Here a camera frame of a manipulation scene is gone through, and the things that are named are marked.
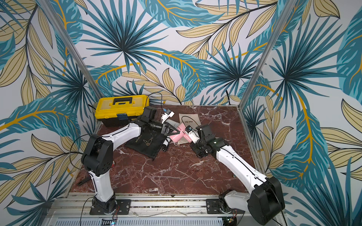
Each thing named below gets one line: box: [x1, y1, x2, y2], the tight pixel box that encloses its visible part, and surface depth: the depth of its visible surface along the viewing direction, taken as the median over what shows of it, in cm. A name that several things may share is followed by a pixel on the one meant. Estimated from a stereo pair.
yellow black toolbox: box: [94, 94, 150, 128], surface depth 98 cm
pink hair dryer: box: [169, 122, 192, 144], surface depth 81 cm
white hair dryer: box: [161, 135, 171, 153], surface depth 97 cm
